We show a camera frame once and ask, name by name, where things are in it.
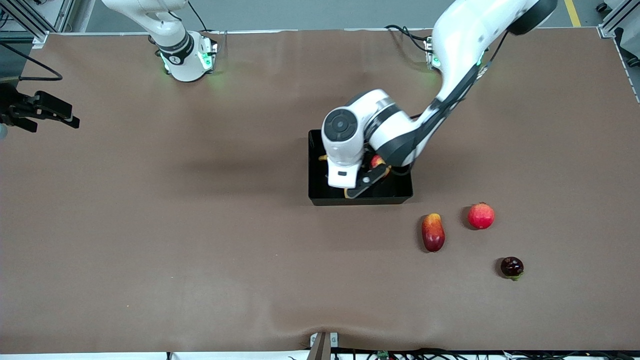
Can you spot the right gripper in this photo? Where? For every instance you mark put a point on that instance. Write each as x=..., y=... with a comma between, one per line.
x=11, y=107

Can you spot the yellow banana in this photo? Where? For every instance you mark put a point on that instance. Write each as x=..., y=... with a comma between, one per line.
x=323, y=157

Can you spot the red yellow apple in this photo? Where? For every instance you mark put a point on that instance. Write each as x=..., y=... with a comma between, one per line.
x=376, y=161

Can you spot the black plastic box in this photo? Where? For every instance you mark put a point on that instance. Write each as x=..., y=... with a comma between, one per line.
x=395, y=192

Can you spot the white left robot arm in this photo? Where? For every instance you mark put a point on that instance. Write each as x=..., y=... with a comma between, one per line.
x=450, y=40

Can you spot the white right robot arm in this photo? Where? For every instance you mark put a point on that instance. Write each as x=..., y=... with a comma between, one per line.
x=185, y=65

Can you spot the red orange mango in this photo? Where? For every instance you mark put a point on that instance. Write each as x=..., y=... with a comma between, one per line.
x=433, y=234

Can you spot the brown table cover mat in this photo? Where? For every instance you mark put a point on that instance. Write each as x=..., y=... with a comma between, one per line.
x=300, y=275

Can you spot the red pomegranate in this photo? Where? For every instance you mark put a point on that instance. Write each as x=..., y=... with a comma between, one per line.
x=481, y=216

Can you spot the metal table clamp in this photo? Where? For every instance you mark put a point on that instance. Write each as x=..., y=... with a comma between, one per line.
x=322, y=347

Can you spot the small green circuit board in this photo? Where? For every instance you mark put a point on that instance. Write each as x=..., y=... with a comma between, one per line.
x=382, y=354

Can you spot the dark purple mangosteen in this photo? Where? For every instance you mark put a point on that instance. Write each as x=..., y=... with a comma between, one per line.
x=512, y=267

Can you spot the aluminium frame profile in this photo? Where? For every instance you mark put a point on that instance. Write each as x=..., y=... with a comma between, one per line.
x=60, y=15
x=607, y=30

